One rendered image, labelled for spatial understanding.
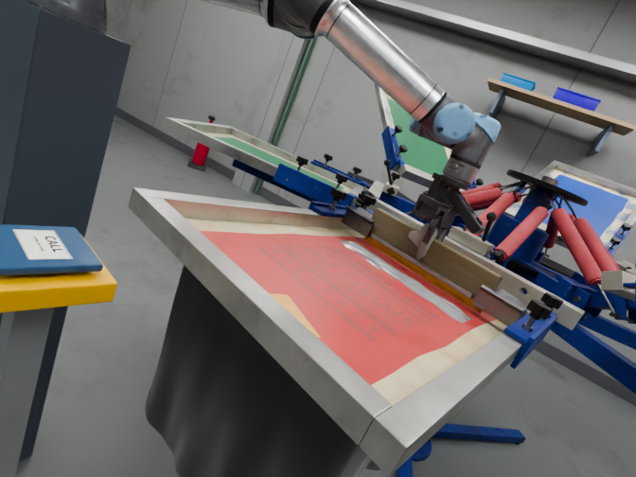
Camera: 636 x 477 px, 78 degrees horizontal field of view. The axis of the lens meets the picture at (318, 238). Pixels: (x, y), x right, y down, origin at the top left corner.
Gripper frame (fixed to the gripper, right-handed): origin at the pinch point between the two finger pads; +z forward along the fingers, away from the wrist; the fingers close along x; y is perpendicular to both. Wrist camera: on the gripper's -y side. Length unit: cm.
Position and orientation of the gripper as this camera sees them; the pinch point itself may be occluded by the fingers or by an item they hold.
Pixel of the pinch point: (425, 256)
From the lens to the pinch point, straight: 102.1
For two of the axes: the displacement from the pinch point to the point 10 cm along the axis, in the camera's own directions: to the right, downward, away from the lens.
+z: -3.8, 8.8, 2.8
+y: -6.8, -4.7, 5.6
